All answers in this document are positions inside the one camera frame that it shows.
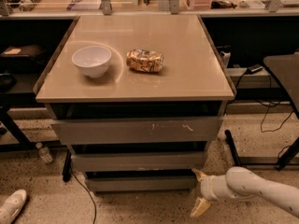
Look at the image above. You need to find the white shoe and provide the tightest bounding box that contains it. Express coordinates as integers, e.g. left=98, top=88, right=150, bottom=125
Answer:
left=0, top=189, right=27, bottom=224

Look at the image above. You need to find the clear plastic bottle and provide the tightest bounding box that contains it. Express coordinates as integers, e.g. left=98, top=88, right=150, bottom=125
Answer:
left=36, top=143, right=53, bottom=163

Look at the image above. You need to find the black floor cable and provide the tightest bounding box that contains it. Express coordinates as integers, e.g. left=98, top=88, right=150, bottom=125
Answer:
left=70, top=168, right=98, bottom=224

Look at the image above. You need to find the grey drawer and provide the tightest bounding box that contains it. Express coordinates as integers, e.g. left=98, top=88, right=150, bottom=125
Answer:
left=85, top=175, right=196, bottom=192
left=72, top=151, right=207, bottom=172
left=51, top=117, right=222, bottom=145

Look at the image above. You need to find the grey top drawer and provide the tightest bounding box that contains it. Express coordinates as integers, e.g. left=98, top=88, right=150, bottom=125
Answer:
left=51, top=117, right=222, bottom=145

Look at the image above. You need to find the black table leg left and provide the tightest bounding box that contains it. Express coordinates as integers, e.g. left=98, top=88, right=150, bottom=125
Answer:
left=62, top=151, right=71, bottom=182

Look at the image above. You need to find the black dangling cable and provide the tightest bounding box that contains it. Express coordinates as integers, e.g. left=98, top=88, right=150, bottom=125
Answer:
left=255, top=99, right=294, bottom=133

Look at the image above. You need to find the grey middle drawer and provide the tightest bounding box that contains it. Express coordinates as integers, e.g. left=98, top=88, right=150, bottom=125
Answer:
left=72, top=151, right=207, bottom=172

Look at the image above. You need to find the grey bottom drawer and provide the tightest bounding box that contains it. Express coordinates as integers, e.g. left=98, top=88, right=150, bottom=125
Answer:
left=85, top=175, right=196, bottom=192

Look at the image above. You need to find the black table leg right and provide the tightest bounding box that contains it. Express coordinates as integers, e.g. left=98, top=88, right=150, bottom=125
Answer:
left=224, top=130, right=242, bottom=167

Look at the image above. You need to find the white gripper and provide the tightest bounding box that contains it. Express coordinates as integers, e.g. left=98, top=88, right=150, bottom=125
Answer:
left=191, top=168, right=229, bottom=217

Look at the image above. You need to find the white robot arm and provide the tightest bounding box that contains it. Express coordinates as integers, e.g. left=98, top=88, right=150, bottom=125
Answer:
left=191, top=166, right=299, bottom=217

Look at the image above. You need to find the dark side table top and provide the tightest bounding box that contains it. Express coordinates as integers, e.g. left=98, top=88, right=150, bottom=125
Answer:
left=263, top=52, right=299, bottom=118

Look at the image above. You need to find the grey drawer cabinet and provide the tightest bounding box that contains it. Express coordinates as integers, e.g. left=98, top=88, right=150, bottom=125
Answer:
left=35, top=15, right=235, bottom=180

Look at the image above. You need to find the black table leg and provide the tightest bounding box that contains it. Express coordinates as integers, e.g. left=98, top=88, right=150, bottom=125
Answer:
left=224, top=130, right=242, bottom=167
left=62, top=151, right=71, bottom=182

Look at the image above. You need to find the black power adapter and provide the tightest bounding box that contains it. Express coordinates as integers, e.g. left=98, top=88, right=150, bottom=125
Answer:
left=246, top=64, right=263, bottom=75

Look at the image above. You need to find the white bowl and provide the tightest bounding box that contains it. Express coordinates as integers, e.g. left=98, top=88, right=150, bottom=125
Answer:
left=72, top=46, right=112, bottom=77

